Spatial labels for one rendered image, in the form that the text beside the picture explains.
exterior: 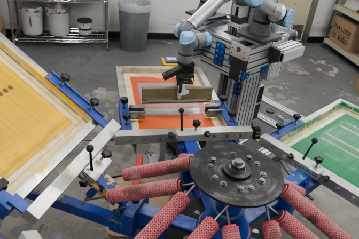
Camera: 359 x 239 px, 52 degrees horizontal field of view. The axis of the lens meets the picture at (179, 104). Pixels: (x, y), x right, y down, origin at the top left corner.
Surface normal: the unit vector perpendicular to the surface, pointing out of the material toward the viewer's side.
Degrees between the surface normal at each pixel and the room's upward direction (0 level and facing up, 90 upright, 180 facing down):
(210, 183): 0
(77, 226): 0
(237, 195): 0
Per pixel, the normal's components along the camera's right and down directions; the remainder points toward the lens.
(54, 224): 0.10, -0.86
